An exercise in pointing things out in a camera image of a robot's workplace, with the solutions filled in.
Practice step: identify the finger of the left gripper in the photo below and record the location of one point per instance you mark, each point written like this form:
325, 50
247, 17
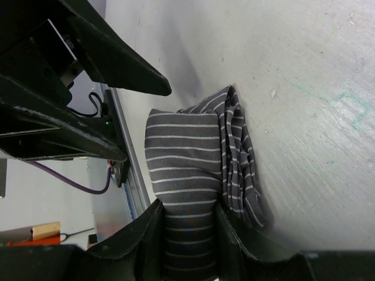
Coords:
105, 57
35, 128

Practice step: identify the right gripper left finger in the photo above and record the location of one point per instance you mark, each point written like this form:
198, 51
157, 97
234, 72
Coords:
132, 253

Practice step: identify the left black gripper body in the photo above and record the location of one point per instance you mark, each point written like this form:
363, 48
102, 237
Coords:
33, 50

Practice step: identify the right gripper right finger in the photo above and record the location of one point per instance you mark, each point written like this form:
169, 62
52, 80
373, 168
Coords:
246, 254

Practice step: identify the grey striped underwear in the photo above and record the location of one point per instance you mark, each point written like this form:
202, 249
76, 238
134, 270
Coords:
197, 157

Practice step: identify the aluminium rail frame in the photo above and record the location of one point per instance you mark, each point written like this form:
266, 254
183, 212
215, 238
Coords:
126, 198

